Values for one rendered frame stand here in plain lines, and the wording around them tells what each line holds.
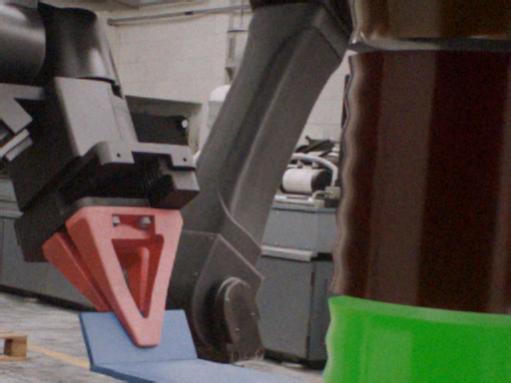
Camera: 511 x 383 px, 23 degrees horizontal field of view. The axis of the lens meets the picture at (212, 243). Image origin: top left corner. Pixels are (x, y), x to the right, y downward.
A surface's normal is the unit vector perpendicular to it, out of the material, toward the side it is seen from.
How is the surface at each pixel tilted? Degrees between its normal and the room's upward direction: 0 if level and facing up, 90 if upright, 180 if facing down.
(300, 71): 94
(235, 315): 90
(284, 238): 90
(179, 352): 59
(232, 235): 88
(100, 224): 80
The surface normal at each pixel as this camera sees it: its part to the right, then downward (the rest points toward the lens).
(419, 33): -0.59, -0.25
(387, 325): -0.62, 0.24
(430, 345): -0.37, -0.22
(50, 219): -0.76, 0.00
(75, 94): 0.57, -0.44
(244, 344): 0.76, 0.09
